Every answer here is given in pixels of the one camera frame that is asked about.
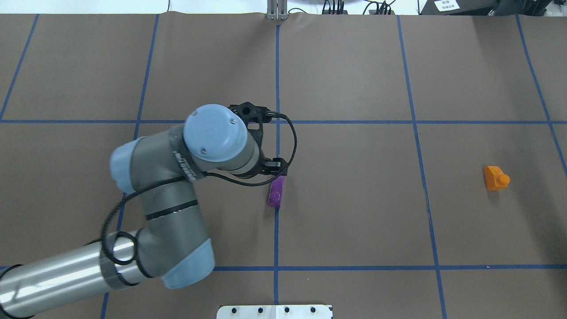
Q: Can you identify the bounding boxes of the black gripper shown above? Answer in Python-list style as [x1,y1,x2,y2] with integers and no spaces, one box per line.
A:
[230,156,289,179]

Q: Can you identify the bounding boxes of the purple trapezoid block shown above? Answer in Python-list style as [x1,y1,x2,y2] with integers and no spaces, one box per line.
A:
[268,175,286,209]

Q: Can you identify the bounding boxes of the orange trapezoid block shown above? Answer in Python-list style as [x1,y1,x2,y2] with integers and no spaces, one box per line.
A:
[483,166,511,191]

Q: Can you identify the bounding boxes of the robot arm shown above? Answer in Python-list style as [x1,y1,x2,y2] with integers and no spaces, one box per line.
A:
[1,102,294,319]

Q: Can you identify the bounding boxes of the black box with label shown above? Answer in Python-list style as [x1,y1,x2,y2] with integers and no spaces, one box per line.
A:
[419,0,500,16]

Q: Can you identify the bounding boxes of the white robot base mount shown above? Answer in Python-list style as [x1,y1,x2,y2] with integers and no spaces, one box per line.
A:
[216,304,334,319]

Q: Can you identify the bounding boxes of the aluminium frame post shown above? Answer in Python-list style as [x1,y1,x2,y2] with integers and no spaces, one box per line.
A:
[265,0,289,21]

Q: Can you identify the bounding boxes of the black cables behind table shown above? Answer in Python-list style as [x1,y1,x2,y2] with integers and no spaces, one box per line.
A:
[321,0,396,16]

